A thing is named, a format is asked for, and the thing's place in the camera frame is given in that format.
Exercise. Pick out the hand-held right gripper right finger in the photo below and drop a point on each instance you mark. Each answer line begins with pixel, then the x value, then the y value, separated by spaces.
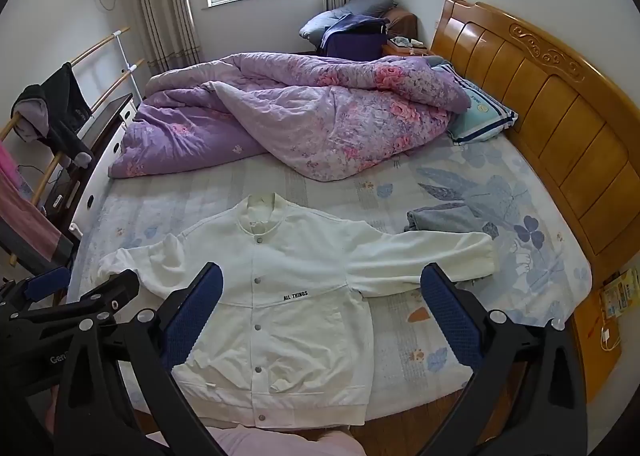
pixel 447 316

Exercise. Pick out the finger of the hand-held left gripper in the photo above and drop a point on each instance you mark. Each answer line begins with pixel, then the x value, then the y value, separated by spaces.
pixel 47 283
pixel 115 288

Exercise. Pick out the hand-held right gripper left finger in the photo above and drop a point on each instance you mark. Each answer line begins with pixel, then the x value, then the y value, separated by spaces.
pixel 195 316

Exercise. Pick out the white snap-button jacket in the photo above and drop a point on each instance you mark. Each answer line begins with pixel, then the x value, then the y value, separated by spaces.
pixel 280 256

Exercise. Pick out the folded grey clothes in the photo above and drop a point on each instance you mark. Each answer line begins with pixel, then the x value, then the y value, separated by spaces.
pixel 445 221

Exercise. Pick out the pink towel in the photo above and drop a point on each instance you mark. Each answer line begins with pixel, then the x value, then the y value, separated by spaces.
pixel 20 216

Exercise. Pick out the person's pink clothing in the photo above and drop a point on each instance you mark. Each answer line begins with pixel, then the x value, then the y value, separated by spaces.
pixel 260 443

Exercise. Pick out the wooden nightstand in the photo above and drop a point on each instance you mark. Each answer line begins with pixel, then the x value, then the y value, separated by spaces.
pixel 405 50
pixel 595 361

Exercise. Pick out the bed with leaf-print sheet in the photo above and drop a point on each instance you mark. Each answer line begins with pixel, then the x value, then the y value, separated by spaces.
pixel 350 196

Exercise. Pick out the black garment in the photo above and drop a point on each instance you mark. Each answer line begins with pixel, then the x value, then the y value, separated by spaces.
pixel 60 110

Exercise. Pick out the yellow box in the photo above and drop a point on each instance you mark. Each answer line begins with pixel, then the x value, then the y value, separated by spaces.
pixel 620 293

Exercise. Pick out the teal pillow with blue stripes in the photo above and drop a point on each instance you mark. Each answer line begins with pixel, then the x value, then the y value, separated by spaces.
pixel 480 115

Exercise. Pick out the wooden headboard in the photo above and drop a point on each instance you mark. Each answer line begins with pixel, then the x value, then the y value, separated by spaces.
pixel 565 125

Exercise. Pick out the wooden drying rack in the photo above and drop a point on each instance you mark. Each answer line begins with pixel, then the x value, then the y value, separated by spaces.
pixel 115 48

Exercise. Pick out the purple floral quilt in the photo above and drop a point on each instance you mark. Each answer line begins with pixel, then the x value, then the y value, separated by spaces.
pixel 320 110

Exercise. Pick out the dark purple cloth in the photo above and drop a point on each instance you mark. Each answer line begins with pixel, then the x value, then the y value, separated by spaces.
pixel 355 38

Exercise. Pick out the brown armchair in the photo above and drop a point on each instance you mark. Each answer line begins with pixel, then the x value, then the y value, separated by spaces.
pixel 402 23

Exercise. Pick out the pile of pillows and bedding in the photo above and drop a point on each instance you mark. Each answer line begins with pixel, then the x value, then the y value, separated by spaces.
pixel 350 10

